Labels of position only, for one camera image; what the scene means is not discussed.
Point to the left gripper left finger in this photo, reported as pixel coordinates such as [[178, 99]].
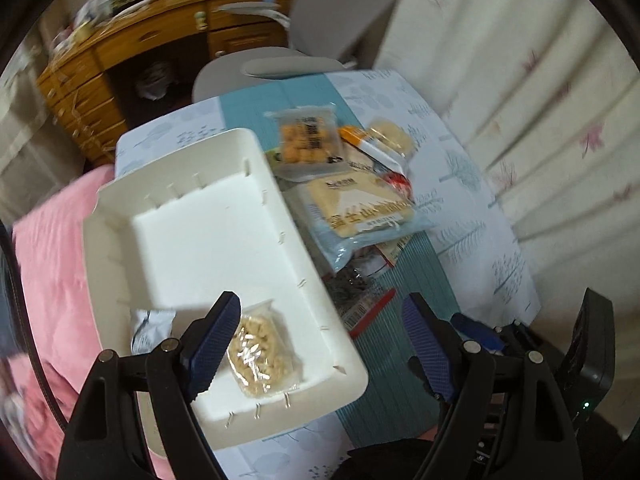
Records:
[[105, 438]]

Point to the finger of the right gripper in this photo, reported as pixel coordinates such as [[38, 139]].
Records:
[[481, 333]]

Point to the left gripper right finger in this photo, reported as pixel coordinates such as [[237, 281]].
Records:
[[503, 417]]

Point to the Lipo cream biscuit pack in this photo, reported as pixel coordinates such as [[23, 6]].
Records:
[[391, 251]]

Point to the red candy packet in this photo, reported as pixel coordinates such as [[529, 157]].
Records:
[[399, 183]]

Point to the clear bag puffed cake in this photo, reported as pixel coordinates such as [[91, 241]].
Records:
[[392, 136]]

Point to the orange white oat bar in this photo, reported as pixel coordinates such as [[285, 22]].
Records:
[[375, 148]]

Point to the clear bag orange cubes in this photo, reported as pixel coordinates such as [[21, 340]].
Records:
[[310, 146]]

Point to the white silver snack packet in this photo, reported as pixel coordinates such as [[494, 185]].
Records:
[[149, 328]]

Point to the teal and white tablecloth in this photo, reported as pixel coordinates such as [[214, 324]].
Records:
[[469, 262]]

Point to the white plastic organizer tray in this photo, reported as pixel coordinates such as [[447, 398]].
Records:
[[203, 220]]

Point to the pink bed blanket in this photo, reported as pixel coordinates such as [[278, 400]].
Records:
[[48, 248]]

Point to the floral cream curtain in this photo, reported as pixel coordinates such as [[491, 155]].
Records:
[[544, 97]]

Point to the grey office chair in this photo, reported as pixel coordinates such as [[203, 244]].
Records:
[[321, 37]]

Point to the wooden desk with drawers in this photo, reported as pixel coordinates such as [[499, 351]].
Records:
[[143, 65]]

